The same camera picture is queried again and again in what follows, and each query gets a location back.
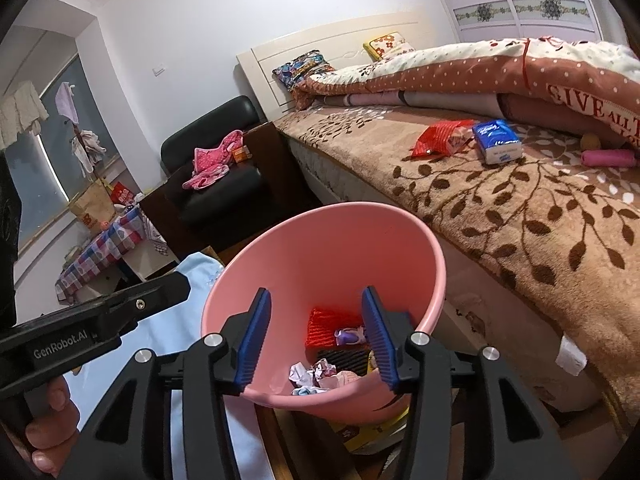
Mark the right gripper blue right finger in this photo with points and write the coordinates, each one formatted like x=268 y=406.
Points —
x=377 y=321

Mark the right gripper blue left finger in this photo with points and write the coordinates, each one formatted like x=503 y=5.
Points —
x=254 y=327

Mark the purple white sock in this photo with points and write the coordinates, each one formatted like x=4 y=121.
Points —
x=350 y=336

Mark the red foam fruit net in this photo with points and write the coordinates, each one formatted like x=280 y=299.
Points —
x=324 y=322

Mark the red white paper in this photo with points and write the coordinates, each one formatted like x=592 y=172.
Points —
x=320 y=378

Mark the black foam fruit net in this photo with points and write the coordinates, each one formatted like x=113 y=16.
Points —
x=353 y=360

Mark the pink plastic trash bucket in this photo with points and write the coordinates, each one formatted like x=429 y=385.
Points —
x=325 y=258

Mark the person's left hand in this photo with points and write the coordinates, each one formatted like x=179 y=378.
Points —
x=54 y=434

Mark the light blue table cloth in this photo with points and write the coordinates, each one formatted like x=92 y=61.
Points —
x=154 y=407

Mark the table with checkered cloth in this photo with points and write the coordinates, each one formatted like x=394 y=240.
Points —
x=125 y=233

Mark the brown paper bag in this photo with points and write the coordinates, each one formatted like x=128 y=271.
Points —
x=94 y=207

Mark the black leather armchair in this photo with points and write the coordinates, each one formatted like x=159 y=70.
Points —
x=230 y=176

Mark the pink garment on armchair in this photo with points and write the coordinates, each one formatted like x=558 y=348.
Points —
x=212 y=164

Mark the orange box on armchair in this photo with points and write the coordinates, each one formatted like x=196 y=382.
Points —
x=241 y=154

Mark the red snack bag on bed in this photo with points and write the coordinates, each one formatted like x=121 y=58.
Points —
x=444 y=138

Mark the blue tissue pack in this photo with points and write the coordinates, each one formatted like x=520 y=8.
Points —
x=497 y=142

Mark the bed with brown leaf blanket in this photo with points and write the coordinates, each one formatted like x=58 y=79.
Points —
x=542 y=252

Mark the hanging beige garment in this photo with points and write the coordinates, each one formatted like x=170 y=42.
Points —
x=21 y=111

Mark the colourful patterned pillow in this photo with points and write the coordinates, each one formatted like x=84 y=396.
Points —
x=295 y=72

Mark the yellow floral pillow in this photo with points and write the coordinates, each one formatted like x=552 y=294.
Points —
x=387 y=46

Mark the pink cylinder on bed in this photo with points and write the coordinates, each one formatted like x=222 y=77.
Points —
x=609 y=158

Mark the polka dot folded quilt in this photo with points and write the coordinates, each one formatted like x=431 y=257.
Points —
x=599 y=80

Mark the lilac wardrobe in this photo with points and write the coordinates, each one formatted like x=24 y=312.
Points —
x=569 y=20

